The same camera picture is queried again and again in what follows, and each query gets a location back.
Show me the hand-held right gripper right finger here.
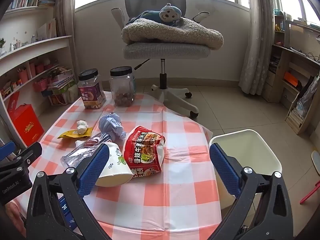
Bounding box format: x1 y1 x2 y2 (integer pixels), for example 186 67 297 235
209 142 297 240

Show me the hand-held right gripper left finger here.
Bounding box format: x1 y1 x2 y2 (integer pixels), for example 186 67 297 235
26 142 112 240

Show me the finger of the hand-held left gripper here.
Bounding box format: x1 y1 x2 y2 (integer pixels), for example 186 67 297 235
0 142 43 173
0 141 16 160

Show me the white paper cup green print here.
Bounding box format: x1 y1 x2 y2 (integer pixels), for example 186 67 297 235
95 142 134 187

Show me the clear plastic water bottle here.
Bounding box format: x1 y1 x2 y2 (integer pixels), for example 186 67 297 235
61 133 113 169

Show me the white plastic waste bin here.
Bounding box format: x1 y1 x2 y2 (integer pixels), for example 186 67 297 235
209 129 282 209

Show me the yellow snack wrapper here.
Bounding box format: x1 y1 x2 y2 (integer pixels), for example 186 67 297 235
57 127 93 140

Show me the red instant noodle bowl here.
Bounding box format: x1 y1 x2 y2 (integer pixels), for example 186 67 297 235
124 126 166 180

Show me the red gift box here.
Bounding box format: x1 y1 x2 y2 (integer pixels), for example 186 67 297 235
6 91 45 147

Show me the crumpled white tissue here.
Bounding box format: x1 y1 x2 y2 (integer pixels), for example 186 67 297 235
76 120 88 135

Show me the blue crumpled wrapper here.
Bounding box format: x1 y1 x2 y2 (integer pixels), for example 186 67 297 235
99 113 127 142

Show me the blue flat box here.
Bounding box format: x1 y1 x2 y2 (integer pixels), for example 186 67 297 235
59 195 78 230

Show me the pink white checkered tablecloth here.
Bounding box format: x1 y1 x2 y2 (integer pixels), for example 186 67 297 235
14 91 223 240

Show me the pink storage basket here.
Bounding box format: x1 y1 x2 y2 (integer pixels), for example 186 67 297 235
34 79 49 92

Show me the plastic jar purple label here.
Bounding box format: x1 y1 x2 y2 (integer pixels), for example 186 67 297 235
78 69 107 110

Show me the clear plastic jar black lid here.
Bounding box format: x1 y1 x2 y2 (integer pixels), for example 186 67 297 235
109 66 137 107

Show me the red stick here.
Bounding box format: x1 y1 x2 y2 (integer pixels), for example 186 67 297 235
299 180 320 204

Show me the white curved bookshelf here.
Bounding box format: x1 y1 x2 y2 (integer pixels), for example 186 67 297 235
0 0 78 133

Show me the clear plastic bag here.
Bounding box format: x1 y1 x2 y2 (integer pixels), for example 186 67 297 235
296 76 320 119

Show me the orange box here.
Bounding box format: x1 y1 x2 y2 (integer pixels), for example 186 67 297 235
284 71 300 87

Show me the wooden shelf unit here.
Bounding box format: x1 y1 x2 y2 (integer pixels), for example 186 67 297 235
261 10 320 135

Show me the beige patterned curtain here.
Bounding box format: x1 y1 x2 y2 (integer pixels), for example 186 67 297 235
239 0 278 96
54 0 75 38

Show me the grey office chair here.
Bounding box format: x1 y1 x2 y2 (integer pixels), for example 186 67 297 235
111 0 225 119

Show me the beige fleece blanket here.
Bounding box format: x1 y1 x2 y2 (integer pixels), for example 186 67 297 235
122 17 224 50

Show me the blue monkey plush toy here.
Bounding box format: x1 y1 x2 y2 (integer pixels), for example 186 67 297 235
126 3 187 27

